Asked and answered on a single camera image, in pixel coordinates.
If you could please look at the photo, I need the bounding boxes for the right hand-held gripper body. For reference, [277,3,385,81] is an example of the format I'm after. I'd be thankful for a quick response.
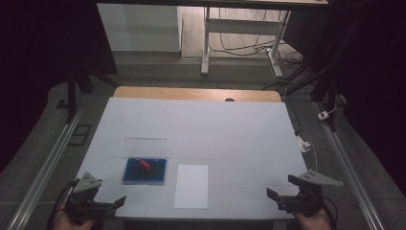
[276,169,345,216]

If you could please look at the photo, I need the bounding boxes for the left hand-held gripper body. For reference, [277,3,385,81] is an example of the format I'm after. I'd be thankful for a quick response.
[65,172,118,221]

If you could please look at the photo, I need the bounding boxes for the blue box with clear lid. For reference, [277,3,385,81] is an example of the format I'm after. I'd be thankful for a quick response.
[122,137,168,186]

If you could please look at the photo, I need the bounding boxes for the person's right hand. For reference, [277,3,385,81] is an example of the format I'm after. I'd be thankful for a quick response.
[291,207,333,230]

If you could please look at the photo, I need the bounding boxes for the person's left hand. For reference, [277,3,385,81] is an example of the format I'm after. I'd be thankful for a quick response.
[52,204,97,230]

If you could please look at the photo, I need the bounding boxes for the white plug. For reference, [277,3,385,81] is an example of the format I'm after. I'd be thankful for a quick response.
[317,104,338,122]

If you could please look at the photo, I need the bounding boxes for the white paper sheet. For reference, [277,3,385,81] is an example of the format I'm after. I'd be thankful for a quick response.
[173,164,210,210]

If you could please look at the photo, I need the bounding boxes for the black metal stand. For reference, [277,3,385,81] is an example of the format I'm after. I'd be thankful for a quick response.
[64,61,120,125]
[281,18,350,132]

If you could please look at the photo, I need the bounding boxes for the white table cover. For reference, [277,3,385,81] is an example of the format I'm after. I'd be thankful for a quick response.
[60,97,308,221]

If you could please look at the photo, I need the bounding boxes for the wooden table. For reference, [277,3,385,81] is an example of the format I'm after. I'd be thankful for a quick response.
[113,85,282,104]

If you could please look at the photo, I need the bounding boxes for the white panel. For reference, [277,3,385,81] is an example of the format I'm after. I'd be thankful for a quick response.
[97,3,182,53]

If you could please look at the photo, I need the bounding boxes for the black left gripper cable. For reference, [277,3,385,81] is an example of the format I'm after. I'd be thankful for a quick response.
[47,179,80,230]

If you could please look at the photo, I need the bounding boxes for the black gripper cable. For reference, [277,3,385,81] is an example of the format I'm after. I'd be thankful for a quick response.
[47,179,80,230]
[321,194,339,230]

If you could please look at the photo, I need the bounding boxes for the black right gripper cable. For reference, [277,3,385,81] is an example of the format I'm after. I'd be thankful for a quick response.
[321,194,339,230]

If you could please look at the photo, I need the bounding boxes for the white adapter with cable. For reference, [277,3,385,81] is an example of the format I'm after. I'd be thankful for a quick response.
[296,134,320,173]

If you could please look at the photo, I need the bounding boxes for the aluminium rail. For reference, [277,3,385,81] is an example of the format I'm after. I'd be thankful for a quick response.
[6,106,86,230]
[313,101,387,230]

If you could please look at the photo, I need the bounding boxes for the black floor frame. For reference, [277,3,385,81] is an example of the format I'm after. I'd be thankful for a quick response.
[67,124,93,148]

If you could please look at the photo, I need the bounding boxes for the black floor cables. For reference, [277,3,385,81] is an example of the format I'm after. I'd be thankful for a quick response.
[209,8,305,66]

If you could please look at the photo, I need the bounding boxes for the white desk frame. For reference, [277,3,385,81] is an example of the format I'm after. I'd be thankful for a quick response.
[200,6,292,79]

